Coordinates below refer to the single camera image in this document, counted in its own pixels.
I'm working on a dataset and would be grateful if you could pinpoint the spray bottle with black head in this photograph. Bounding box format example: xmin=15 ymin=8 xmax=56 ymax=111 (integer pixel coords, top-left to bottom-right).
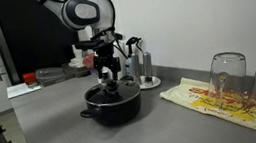
xmin=120 ymin=35 xmax=147 ymax=78

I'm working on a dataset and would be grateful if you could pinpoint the small red container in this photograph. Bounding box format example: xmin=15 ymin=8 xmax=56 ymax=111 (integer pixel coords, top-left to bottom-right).
xmin=21 ymin=71 xmax=39 ymax=88

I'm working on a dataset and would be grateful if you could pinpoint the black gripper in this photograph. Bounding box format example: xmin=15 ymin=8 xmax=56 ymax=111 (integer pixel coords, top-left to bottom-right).
xmin=90 ymin=42 xmax=124 ymax=85

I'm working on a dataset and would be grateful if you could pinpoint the glass lid with black knob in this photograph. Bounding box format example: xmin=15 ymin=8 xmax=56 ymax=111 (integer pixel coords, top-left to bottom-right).
xmin=82 ymin=75 xmax=143 ymax=110

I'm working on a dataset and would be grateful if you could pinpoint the clear round plastic lid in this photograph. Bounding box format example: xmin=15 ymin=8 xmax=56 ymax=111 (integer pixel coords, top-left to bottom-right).
xmin=34 ymin=64 xmax=66 ymax=82

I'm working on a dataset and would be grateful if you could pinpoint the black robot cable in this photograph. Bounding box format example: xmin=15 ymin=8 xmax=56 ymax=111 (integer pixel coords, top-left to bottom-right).
xmin=72 ymin=0 xmax=129 ymax=66

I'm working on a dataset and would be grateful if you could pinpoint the stack of white cups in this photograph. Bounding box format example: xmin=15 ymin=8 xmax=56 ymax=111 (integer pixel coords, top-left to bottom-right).
xmin=66 ymin=43 xmax=86 ymax=70

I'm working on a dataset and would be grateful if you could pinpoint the black cooking pot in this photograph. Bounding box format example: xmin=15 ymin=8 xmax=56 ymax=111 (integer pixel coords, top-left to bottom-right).
xmin=75 ymin=73 xmax=146 ymax=131

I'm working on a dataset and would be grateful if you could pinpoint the steel spice grinder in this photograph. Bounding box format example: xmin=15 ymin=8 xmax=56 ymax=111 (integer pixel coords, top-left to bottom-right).
xmin=130 ymin=52 xmax=144 ymax=86
xmin=140 ymin=50 xmax=156 ymax=87

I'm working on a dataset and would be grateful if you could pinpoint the grey tray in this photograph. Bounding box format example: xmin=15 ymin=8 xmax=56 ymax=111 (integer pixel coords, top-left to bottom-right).
xmin=35 ymin=60 xmax=93 ymax=88

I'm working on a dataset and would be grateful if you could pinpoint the white board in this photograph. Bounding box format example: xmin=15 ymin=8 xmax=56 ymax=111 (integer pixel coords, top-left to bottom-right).
xmin=6 ymin=80 xmax=43 ymax=99

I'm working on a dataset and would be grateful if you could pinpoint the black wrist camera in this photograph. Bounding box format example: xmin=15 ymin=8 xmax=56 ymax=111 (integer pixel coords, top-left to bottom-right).
xmin=73 ymin=36 xmax=108 ymax=54

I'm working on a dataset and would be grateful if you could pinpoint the black refrigerator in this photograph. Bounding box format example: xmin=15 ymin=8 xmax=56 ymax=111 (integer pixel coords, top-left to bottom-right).
xmin=0 ymin=0 xmax=86 ymax=87

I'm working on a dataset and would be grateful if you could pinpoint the white saucer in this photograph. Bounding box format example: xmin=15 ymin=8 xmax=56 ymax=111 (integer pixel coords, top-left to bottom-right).
xmin=137 ymin=73 xmax=163 ymax=91

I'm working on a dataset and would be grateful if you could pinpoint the cream towel with red print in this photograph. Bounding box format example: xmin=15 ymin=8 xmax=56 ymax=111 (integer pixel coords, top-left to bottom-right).
xmin=158 ymin=67 xmax=256 ymax=143

